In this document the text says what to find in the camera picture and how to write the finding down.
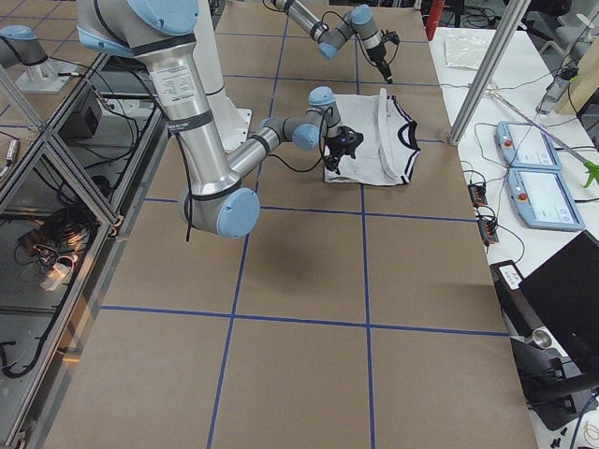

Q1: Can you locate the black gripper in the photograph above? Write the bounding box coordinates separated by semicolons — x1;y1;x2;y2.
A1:
365;30;399;84
324;125;364;174

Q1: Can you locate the grey cartoon print t-shirt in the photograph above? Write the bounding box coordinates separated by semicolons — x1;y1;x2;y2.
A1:
324;88;420;186

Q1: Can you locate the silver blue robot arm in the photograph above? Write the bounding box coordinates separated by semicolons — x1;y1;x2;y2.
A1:
77;1;363;239
263;0;401;84

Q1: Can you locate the red cylinder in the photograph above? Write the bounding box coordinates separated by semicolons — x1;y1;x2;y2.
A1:
425;0;446;41

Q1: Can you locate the clear plastic bag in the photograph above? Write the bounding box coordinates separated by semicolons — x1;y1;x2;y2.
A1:
445;32;489;70

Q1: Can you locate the orange circuit board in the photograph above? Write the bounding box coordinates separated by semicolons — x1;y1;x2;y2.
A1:
477;215;499;247
467;183;488;208

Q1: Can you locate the upper blue teach pendant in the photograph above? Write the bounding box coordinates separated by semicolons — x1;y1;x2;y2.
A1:
495;121;562;170

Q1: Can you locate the blue teach pendant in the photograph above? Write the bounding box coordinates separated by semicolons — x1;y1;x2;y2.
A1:
495;121;562;170
507;168;585;232

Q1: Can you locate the lower blue teach pendant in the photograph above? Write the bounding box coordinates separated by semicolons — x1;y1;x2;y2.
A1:
507;168;585;232

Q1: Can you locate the black power adapter box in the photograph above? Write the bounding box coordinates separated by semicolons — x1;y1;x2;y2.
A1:
58;90;102;139

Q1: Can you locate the black laptop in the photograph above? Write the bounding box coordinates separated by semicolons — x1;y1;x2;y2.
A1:
490;230;598;372

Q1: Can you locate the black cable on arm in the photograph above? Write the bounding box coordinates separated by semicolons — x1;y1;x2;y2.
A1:
180;105;336;242

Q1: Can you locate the aluminium frame post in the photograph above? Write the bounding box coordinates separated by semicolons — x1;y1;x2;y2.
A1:
447;0;531;146

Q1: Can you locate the green handled reacher grabber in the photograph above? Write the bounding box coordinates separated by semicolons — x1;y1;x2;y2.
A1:
484;88;599;188

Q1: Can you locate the aluminium frame base rack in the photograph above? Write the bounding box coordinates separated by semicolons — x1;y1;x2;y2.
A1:
1;56;167;448

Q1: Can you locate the cable bundle under rack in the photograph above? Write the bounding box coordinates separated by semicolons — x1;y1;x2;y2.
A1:
11;205;102;291

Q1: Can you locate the black camera stand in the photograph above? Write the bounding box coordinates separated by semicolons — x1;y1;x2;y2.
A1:
510;338;598;430

